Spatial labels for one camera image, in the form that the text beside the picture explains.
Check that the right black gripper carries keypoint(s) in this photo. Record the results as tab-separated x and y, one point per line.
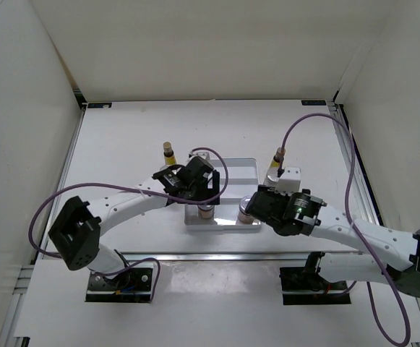
271	191

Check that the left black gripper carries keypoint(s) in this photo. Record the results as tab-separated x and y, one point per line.
208	193

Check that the white lid jar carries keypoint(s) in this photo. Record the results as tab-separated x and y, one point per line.
206	212
243	216

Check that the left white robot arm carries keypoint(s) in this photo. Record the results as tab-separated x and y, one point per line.
78	227

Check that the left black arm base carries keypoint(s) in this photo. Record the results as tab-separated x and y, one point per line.
136	286

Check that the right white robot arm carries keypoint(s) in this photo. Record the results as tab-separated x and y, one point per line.
381	253

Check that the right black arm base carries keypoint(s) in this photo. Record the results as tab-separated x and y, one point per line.
304	286

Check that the right yellow label sauce bottle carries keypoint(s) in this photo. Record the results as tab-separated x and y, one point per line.
278	158

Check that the yellow label sauce bottle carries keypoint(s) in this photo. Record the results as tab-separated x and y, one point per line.
168	154
278	158

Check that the white divided organizer tray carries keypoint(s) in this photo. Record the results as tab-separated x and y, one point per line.
243	182

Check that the left yellow label sauce bottle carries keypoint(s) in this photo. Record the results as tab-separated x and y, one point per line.
168	154

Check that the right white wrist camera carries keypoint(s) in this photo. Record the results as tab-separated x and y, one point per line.
289	181

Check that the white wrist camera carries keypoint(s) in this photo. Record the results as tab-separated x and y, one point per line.
289	181
205	155

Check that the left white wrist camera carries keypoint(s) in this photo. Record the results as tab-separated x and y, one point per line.
205	155

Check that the aluminium right rail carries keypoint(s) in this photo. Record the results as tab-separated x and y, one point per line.
361	199

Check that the aluminium rail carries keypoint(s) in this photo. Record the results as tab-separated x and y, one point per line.
361	199
167	257
55	164

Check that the aluminium front rail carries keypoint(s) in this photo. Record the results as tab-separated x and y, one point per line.
167	257

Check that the aluminium left rail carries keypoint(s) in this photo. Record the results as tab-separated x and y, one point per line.
55	164

